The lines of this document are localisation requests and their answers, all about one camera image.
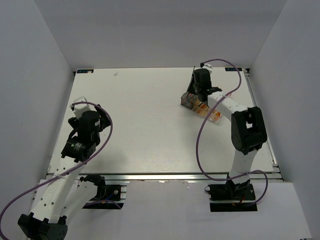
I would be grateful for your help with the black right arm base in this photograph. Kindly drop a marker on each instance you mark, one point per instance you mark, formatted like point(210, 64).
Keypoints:
point(222, 200)

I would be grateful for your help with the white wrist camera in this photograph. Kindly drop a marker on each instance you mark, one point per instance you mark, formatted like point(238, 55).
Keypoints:
point(79, 109)
point(207, 67)

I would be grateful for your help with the clear plastic container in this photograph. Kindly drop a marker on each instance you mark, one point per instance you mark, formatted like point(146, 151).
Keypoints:
point(212, 117)

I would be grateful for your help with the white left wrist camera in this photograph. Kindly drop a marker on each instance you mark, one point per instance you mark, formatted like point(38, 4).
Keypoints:
point(79, 109)

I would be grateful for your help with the smoky grey plastic container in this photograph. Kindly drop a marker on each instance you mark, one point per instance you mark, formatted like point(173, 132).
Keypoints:
point(184, 101)

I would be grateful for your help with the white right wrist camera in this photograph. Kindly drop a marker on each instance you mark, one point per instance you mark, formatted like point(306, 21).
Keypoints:
point(207, 67)

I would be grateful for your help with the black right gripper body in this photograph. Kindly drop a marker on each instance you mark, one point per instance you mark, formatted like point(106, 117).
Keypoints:
point(192, 88)

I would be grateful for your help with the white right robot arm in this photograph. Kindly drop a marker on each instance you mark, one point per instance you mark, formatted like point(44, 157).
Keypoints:
point(248, 132)

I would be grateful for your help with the amber plastic container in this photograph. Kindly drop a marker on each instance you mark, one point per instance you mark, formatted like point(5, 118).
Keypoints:
point(197, 110)

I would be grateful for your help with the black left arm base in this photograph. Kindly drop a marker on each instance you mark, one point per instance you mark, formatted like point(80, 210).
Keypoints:
point(109, 196)

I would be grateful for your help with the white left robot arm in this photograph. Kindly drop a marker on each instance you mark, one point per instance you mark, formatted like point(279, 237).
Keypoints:
point(49, 218)

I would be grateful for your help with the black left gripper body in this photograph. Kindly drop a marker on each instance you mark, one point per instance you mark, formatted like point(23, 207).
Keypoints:
point(104, 122)

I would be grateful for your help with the blue corner label sticker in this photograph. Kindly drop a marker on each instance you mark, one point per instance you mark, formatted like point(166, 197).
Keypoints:
point(233, 69)
point(84, 71)

